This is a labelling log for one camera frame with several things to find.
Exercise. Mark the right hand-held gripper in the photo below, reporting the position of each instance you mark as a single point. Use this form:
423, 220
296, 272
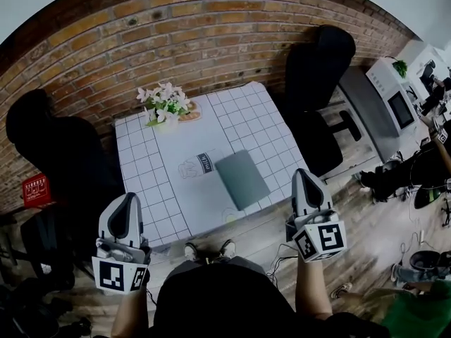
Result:
317, 241

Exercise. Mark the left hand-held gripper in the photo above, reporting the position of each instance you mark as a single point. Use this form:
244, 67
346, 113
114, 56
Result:
112, 273

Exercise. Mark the grey notebook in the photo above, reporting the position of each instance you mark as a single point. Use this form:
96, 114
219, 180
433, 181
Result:
243, 180

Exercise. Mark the person's left forearm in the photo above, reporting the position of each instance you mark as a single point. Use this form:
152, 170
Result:
128, 312

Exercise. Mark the person's right forearm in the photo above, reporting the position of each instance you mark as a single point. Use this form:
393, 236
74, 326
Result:
315, 287

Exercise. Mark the white grid tablecloth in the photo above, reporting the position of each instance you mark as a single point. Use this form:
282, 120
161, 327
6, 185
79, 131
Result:
148, 160

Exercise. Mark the person's left shoe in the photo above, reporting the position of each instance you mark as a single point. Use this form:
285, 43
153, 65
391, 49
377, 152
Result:
191, 251

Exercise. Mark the person's shoe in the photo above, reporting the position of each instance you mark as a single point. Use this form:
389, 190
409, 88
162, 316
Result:
191, 251
228, 248

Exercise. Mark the black side chair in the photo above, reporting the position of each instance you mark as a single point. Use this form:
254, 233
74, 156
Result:
46, 245

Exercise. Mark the red box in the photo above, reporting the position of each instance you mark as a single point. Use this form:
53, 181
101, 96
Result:
34, 191

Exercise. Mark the black office chair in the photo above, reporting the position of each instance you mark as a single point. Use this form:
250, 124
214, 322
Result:
60, 146
317, 83

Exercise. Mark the person's right shoe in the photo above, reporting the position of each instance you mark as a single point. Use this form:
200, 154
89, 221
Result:
228, 248

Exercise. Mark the grey desk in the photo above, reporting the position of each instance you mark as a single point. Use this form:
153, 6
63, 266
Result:
366, 111

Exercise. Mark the black green helmet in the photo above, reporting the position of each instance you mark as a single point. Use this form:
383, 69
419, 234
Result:
428, 197

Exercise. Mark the white flowers in pot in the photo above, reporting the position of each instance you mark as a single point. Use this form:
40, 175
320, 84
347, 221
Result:
165, 104

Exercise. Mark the person's black shirt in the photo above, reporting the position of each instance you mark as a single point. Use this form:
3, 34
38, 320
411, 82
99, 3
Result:
225, 301

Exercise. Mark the white microwave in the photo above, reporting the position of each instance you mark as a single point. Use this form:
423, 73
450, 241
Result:
384, 83

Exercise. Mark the small green plant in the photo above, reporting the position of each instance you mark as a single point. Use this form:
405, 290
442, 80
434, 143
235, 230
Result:
400, 67

